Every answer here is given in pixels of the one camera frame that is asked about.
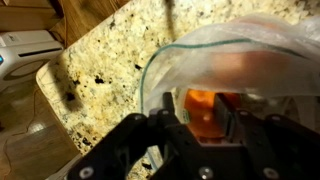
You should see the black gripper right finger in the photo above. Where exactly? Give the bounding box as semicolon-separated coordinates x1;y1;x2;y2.
213;93;320;180

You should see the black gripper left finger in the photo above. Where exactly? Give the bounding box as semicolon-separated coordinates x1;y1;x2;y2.
66;92;188;180

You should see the orange peach with sticker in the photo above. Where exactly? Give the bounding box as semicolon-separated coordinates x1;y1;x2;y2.
182;88;242;140

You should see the clear plastic zip bag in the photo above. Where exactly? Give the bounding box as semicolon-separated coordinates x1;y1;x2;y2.
139;13;320;134

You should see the pale pink peach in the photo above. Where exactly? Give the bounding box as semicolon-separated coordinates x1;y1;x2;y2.
204;49;296;91

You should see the white air purifier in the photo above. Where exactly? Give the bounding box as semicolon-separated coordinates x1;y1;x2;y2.
0;29;64;92

